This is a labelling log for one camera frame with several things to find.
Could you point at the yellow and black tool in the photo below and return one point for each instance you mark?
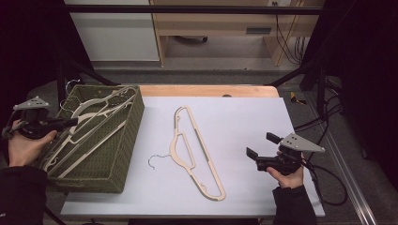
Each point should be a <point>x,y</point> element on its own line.
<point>295,98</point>

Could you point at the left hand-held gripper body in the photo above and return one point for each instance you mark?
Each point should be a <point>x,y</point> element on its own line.
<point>33,120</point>

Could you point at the aluminium rail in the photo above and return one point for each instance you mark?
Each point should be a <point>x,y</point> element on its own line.
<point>347,175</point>

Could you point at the white table mat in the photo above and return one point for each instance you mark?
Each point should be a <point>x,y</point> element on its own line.
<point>250,181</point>

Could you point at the black metal crossbar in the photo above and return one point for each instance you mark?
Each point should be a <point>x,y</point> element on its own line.
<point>187,9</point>

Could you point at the person's left hand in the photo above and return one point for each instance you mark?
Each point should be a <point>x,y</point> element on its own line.
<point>25,150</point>

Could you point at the person's right hand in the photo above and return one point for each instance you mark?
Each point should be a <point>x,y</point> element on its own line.
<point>289,180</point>

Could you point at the beige plastic clothes hanger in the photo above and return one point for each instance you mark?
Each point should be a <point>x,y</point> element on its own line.
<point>191,167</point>
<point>89,116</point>
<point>90,104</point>

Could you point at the light wooden desk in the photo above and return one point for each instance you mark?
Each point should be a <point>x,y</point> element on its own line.
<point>219,22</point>

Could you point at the white cabinet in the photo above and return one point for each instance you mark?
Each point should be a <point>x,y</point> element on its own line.
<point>119,34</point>

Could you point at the dark curtain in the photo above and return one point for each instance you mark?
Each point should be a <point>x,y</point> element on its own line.
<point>369,78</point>
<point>28,56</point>

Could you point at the black metal frame strut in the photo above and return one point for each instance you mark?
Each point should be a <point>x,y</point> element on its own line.
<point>81,73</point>
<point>300,73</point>

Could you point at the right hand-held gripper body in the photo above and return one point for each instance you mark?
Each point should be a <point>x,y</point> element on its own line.
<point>300,143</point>

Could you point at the green woven basket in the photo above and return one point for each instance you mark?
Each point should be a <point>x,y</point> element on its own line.
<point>109,156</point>

